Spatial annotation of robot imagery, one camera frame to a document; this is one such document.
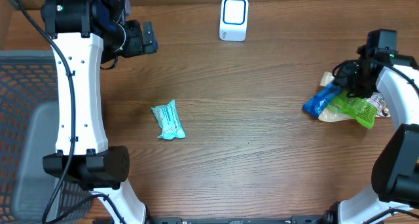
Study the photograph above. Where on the blue oreo cookie packet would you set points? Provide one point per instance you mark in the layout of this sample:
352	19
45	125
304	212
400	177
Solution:
321	100

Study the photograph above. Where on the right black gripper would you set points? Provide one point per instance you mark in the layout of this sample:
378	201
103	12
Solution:
342	75

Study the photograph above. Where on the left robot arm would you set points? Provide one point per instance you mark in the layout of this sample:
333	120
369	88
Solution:
86	34

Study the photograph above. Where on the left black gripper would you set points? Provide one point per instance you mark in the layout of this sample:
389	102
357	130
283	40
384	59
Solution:
136	48

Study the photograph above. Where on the green snack packet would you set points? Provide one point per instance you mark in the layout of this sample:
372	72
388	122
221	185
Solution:
363	110

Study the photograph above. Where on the beige cookie snack bag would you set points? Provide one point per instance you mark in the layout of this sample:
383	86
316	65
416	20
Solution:
328	115

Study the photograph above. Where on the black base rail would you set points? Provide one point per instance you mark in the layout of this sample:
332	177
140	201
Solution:
296	219

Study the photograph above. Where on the teal snack packet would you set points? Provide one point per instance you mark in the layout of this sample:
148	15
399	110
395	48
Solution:
169	121

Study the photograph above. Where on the grey plastic shopping basket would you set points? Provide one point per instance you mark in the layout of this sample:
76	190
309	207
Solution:
29	129

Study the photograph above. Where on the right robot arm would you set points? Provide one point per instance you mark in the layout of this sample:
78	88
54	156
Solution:
394	179

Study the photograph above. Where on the white barcode scanner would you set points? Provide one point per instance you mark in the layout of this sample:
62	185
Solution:
233	20

